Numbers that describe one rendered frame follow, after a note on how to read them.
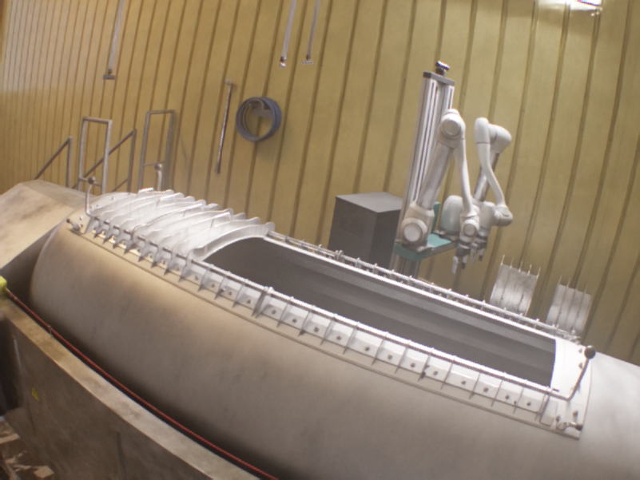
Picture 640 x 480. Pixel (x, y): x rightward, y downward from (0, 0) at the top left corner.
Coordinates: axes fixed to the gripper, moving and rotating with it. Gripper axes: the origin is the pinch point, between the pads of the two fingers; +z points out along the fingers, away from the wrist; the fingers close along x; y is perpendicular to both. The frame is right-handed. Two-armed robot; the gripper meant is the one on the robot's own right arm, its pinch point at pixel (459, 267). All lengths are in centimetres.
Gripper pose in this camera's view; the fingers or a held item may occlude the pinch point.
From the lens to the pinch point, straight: 296.7
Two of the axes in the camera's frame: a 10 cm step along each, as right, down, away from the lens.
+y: -7.2, -3.4, 6.1
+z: -1.5, 9.3, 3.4
